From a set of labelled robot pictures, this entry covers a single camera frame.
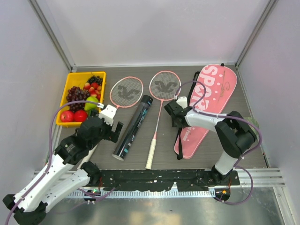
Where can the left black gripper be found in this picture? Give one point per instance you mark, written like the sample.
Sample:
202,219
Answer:
113,136

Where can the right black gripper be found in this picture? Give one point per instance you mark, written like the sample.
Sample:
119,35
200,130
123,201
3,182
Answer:
175,125

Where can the black shuttlecock tube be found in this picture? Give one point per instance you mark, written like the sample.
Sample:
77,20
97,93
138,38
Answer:
132,129

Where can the pink badminton racket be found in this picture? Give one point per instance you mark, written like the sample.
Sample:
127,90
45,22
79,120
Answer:
163,87
124,94

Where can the pink racket bag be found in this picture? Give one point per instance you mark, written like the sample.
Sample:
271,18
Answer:
218,83

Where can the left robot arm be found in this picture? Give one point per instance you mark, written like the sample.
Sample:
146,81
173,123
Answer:
31,205

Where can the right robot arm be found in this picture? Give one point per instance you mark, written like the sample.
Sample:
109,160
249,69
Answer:
235,134

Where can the right red apple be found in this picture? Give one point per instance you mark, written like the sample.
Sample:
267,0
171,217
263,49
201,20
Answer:
80,116

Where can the red apple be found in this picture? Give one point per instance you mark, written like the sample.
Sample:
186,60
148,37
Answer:
67,116
80,116

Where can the green pear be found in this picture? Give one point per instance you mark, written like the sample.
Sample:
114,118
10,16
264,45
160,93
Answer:
91,103

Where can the left red apple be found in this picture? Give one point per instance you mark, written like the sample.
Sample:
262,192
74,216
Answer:
67,116

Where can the purple grape bunch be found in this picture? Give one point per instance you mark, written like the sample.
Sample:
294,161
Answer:
76,94

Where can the black grape bunch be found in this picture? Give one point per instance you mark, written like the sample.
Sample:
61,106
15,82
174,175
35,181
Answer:
95,79

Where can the yellow plastic bin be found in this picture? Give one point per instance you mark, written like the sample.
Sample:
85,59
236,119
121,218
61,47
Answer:
78,80

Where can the green netted melon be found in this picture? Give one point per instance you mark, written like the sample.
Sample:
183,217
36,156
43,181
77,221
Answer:
253,122

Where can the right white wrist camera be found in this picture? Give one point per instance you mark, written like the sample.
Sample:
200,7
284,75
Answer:
181,102

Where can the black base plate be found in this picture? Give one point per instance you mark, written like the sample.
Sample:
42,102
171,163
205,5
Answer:
163,180

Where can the white cable duct strip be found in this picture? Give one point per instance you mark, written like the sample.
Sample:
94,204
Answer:
173,193

